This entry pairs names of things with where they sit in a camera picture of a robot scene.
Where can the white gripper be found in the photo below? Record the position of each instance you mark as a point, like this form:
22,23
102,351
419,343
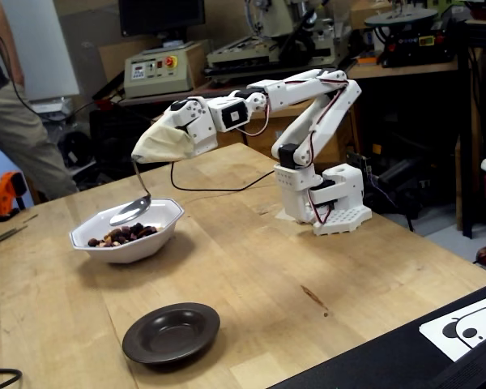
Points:
195,126

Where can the metal spoon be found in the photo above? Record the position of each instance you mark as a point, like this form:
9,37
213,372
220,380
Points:
129,210

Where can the nuts and raisins mix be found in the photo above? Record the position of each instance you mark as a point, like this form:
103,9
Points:
121,235

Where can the white octagonal bowl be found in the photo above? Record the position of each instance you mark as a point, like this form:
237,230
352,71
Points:
117,253

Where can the bare forearm of person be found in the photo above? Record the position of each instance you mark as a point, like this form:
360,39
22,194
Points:
4,36

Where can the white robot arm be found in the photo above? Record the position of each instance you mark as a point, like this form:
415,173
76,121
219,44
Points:
336,105

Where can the brown plate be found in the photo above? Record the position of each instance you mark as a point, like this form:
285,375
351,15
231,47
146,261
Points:
170,332

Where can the beige tape wrap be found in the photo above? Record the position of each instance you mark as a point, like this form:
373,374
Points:
162,144

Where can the beige control box red button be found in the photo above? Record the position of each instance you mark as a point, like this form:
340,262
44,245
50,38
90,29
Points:
158,81

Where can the wooden workbench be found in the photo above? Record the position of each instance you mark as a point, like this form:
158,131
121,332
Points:
259,138

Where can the black computer monitor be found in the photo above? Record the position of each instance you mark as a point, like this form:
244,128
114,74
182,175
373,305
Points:
162,16

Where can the grey milling machine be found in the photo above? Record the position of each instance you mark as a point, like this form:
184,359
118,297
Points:
275,24

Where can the white board panel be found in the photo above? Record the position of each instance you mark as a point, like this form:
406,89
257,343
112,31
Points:
44,48

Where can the person in khaki trousers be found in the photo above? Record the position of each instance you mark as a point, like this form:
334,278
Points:
20,142

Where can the green circuit board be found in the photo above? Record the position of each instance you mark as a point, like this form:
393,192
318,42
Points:
358,162

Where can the dark flat metal strips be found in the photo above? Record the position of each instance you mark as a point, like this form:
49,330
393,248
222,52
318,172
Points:
4,235

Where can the wooden machine bench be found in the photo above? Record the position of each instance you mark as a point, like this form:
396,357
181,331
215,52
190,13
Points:
389,71

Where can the cardboard box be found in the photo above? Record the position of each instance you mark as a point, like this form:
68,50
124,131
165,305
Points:
368,14

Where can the black scroll saw machine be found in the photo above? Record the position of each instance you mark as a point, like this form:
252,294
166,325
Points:
409,40

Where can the black flat panel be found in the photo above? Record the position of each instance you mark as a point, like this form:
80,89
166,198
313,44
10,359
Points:
368,364

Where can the white panda sticker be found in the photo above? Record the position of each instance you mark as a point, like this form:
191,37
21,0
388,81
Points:
437,332

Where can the black metal frame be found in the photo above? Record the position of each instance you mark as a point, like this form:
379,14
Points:
467,121

